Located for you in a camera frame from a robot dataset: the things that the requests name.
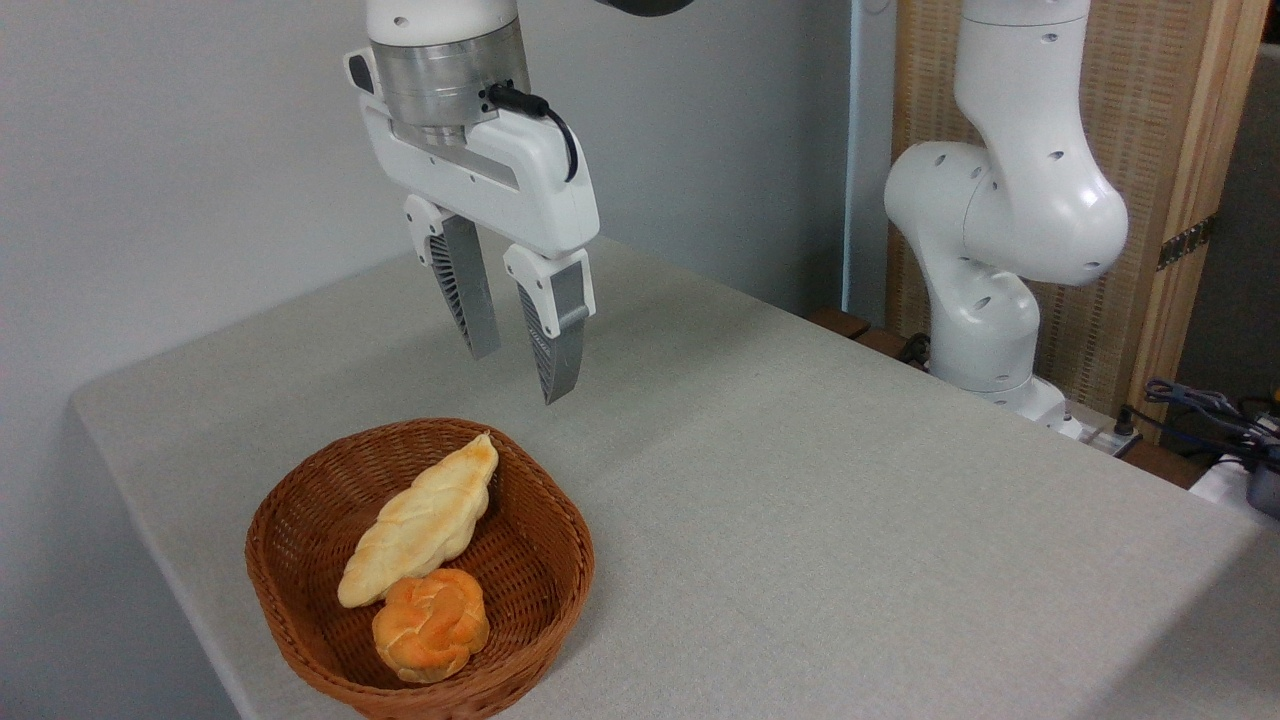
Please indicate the silver wrist flange adapter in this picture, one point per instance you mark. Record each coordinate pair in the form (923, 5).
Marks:
(440, 75)

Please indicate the white power strip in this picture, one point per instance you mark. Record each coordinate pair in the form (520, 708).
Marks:
(1225, 482)

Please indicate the grey fabric tablecloth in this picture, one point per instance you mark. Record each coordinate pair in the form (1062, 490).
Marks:
(850, 550)

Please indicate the brown wicker basket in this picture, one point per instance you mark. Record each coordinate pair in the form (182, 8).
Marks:
(535, 560)

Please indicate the round orange braided bread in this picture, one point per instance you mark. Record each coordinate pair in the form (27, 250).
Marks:
(432, 625)

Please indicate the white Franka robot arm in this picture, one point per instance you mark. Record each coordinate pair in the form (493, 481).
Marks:
(1020, 200)

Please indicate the wooden woven screen panel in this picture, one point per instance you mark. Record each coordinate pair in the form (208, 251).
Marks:
(1150, 100)

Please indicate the long pale braided bread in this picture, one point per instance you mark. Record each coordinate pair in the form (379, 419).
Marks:
(425, 520)

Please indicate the black plug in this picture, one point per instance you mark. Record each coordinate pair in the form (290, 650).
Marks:
(1124, 422)

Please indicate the grey box device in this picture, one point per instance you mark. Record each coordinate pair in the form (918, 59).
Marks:
(1266, 492)

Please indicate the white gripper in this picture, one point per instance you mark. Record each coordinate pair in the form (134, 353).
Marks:
(520, 190)

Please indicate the light blue vertical pipe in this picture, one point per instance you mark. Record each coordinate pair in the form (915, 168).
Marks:
(851, 150)

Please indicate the metal screen hinge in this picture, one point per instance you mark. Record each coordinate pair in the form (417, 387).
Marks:
(1187, 243)

